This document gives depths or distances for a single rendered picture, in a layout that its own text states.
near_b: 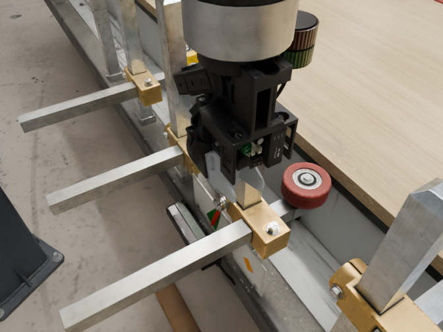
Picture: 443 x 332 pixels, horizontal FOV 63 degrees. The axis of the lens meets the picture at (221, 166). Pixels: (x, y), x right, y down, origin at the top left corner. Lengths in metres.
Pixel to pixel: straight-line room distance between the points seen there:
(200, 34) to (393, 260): 0.26
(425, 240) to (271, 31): 0.20
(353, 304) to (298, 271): 0.40
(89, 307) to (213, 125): 0.33
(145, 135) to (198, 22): 0.76
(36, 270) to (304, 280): 1.14
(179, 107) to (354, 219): 0.41
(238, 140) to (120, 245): 1.37
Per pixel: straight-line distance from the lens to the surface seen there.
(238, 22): 0.27
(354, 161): 0.68
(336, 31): 1.10
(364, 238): 0.77
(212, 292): 1.49
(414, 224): 0.34
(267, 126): 0.32
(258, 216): 0.60
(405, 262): 0.37
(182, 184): 0.87
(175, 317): 1.38
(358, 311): 0.46
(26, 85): 2.79
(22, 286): 1.66
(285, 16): 0.28
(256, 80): 0.28
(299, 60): 0.46
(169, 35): 0.66
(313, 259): 0.87
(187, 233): 0.78
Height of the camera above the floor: 1.35
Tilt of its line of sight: 46 degrees down
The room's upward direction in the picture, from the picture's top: straight up
